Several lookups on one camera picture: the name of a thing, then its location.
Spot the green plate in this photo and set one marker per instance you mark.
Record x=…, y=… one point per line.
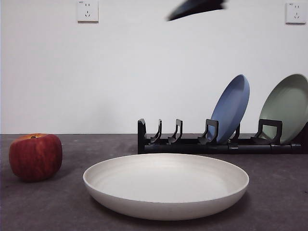
x=288, y=106

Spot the blue plate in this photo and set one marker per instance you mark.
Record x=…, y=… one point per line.
x=231, y=108

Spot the white wall socket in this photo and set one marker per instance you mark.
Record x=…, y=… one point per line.
x=294, y=13
x=88, y=12

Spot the black plate rack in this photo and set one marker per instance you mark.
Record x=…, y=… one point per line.
x=192, y=148

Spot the pale yellow plate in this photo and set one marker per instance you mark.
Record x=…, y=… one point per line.
x=166, y=187

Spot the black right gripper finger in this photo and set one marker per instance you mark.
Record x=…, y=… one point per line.
x=197, y=7

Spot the red yellow apple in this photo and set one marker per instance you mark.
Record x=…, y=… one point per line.
x=36, y=158

